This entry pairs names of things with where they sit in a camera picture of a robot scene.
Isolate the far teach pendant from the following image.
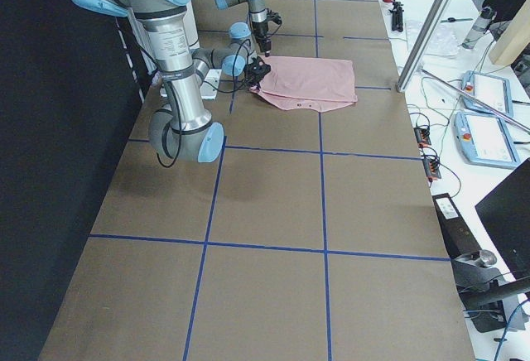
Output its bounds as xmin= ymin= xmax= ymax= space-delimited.
xmin=461 ymin=70 xmax=513 ymax=117

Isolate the wooden beam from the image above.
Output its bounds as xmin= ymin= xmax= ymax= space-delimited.
xmin=489 ymin=0 xmax=529 ymax=65

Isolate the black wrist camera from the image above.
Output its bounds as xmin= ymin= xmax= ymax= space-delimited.
xmin=248 ymin=56 xmax=272 ymax=81
xmin=267 ymin=9 xmax=282 ymax=26

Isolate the black monitor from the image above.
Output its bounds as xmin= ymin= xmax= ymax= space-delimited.
xmin=475 ymin=160 xmax=529 ymax=278

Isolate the orange connector block near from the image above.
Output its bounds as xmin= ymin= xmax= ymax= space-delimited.
xmin=422 ymin=155 xmax=441 ymax=182

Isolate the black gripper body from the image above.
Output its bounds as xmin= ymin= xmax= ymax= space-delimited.
xmin=243 ymin=56 xmax=272 ymax=88
xmin=252 ymin=20 xmax=272 ymax=49

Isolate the teach pendant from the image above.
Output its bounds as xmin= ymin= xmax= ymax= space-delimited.
xmin=461 ymin=70 xmax=513 ymax=117
xmin=454 ymin=112 xmax=521 ymax=169

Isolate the near teach pendant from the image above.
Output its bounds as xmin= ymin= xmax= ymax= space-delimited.
xmin=454 ymin=112 xmax=521 ymax=169

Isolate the black box with label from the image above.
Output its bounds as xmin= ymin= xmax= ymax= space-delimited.
xmin=432 ymin=193 xmax=481 ymax=259

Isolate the black tripod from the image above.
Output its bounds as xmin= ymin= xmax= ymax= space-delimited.
xmin=389 ymin=0 xmax=404 ymax=32

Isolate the orange connector block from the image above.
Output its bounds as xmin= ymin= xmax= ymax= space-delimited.
xmin=413 ymin=126 xmax=431 ymax=148
xmin=422 ymin=155 xmax=441 ymax=182

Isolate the pink Snoopy t-shirt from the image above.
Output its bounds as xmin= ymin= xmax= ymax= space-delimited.
xmin=250 ymin=56 xmax=358 ymax=113

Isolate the clear spray bottle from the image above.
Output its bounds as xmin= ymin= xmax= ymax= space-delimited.
xmin=462 ymin=6 xmax=496 ymax=50

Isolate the orange connector block far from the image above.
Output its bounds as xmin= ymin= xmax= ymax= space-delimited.
xmin=413 ymin=126 xmax=431 ymax=148

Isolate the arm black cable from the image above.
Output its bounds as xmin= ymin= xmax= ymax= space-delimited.
xmin=155 ymin=83 xmax=187 ymax=168

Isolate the aluminium frame post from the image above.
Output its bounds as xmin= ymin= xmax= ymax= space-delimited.
xmin=396 ymin=0 xmax=451 ymax=93

